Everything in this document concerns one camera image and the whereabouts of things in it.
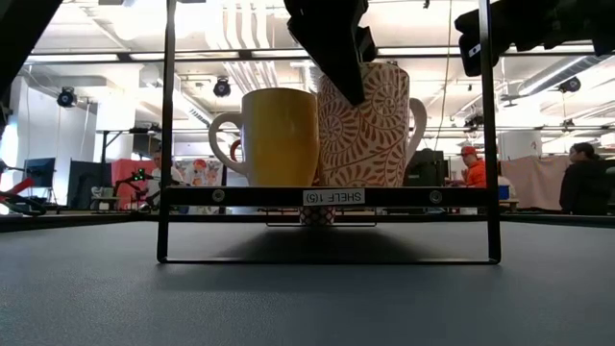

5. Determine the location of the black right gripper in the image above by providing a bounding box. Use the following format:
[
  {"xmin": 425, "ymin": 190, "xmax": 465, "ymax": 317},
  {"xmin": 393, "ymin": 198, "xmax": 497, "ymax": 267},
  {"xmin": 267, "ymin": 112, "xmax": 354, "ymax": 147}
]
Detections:
[{"xmin": 282, "ymin": 0, "xmax": 510, "ymax": 108}]

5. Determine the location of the orange swirl patterned mug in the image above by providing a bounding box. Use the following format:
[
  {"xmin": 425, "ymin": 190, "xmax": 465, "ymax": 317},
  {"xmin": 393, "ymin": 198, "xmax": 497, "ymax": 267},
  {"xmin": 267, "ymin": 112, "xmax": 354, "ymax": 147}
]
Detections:
[{"xmin": 315, "ymin": 61, "xmax": 429, "ymax": 188}]

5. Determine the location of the yellow orange mug white handle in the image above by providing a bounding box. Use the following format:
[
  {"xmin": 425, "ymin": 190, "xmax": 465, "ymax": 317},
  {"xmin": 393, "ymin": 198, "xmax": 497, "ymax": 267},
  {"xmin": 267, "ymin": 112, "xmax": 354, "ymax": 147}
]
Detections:
[{"xmin": 208, "ymin": 87, "xmax": 320, "ymax": 188}]

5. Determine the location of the black ceiling spotlight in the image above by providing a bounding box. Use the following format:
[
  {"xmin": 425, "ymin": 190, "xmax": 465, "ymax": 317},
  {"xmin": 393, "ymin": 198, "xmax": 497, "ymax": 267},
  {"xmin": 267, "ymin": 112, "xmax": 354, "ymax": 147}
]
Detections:
[
  {"xmin": 212, "ymin": 76, "xmax": 233, "ymax": 99},
  {"xmin": 558, "ymin": 76, "xmax": 582, "ymax": 94},
  {"xmin": 56, "ymin": 86, "xmax": 78, "ymax": 109}
]

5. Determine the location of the black ceiling fixture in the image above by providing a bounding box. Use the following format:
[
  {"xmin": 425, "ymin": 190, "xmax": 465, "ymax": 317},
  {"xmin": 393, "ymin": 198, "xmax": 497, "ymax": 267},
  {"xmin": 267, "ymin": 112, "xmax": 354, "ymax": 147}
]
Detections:
[{"xmin": 463, "ymin": 111, "xmax": 485, "ymax": 131}]

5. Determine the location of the black background monitor stack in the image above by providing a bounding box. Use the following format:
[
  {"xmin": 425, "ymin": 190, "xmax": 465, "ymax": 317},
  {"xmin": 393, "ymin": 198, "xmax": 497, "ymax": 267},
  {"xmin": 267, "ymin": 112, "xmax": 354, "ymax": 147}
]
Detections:
[{"xmin": 402, "ymin": 148, "xmax": 452, "ymax": 188}]

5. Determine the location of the white shelf label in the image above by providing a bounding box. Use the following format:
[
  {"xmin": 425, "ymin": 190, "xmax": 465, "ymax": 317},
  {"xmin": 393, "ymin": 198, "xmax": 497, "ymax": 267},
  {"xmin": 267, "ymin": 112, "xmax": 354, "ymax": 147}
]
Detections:
[{"xmin": 302, "ymin": 187, "xmax": 366, "ymax": 207}]

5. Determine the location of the person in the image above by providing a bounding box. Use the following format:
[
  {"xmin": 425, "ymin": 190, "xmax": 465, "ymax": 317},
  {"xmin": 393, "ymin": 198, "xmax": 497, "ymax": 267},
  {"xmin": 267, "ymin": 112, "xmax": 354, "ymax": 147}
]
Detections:
[
  {"xmin": 558, "ymin": 141, "xmax": 615, "ymax": 216},
  {"xmin": 142, "ymin": 150, "xmax": 186, "ymax": 210},
  {"xmin": 445, "ymin": 145, "xmax": 487, "ymax": 189}
]

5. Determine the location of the colourful poster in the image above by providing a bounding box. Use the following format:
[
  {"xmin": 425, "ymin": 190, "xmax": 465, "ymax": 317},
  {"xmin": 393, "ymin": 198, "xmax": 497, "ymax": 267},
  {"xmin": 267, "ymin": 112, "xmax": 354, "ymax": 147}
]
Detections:
[{"xmin": 175, "ymin": 158, "xmax": 225, "ymax": 187}]

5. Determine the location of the white column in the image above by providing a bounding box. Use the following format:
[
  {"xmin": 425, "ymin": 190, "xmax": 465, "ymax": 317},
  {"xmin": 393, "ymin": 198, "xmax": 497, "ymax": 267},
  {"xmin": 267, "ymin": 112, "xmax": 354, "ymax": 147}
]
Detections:
[{"xmin": 498, "ymin": 130, "xmax": 544, "ymax": 162}]

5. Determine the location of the pink cloth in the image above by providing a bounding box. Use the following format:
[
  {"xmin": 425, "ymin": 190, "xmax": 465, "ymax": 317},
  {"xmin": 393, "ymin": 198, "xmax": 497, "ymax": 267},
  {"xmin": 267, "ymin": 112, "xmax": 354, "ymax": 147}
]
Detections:
[{"xmin": 499, "ymin": 154, "xmax": 564, "ymax": 210}]

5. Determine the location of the red partition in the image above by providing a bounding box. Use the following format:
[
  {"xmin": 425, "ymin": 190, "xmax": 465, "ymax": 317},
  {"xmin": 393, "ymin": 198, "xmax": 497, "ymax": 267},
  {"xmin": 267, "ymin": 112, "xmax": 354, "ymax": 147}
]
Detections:
[{"xmin": 111, "ymin": 158, "xmax": 158, "ymax": 210}]

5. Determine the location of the blue grey table mat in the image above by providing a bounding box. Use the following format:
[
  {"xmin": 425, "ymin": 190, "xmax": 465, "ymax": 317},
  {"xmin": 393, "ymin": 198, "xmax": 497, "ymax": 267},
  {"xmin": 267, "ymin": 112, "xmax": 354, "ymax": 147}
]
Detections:
[{"xmin": 0, "ymin": 218, "xmax": 615, "ymax": 346}]

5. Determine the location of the dark background panel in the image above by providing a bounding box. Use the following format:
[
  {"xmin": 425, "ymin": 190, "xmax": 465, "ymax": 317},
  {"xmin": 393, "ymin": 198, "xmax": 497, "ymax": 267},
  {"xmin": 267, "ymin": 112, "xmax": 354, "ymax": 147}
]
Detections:
[{"xmin": 66, "ymin": 160, "xmax": 113, "ymax": 210}]

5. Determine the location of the background blue monitor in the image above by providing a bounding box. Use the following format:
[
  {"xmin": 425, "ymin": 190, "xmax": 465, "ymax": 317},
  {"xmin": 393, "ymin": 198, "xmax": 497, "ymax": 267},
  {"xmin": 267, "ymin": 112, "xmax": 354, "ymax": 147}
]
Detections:
[{"xmin": 22, "ymin": 157, "xmax": 57, "ymax": 189}]

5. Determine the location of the red black background device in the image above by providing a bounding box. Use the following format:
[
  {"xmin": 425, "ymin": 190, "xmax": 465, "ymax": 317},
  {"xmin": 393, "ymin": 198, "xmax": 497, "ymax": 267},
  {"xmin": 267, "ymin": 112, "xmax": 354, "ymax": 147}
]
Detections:
[{"xmin": 0, "ymin": 161, "xmax": 48, "ymax": 217}]

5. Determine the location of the wooden shelf black frame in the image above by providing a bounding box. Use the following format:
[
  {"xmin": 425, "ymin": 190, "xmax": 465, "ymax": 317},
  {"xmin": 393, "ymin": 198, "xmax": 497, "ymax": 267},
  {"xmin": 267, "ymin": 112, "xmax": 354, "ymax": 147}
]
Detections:
[{"xmin": 157, "ymin": 0, "xmax": 503, "ymax": 265}]

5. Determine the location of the silver ceiling duct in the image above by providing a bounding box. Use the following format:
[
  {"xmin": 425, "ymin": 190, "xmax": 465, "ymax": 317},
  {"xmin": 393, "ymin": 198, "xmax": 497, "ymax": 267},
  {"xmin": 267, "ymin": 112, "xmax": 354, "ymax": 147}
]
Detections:
[{"xmin": 516, "ymin": 53, "xmax": 615, "ymax": 97}]

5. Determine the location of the black metal rig frame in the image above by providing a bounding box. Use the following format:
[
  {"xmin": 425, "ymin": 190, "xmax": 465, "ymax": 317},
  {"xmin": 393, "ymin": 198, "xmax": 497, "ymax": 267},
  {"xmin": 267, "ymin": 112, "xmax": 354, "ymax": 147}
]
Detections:
[{"xmin": 0, "ymin": 210, "xmax": 615, "ymax": 233}]

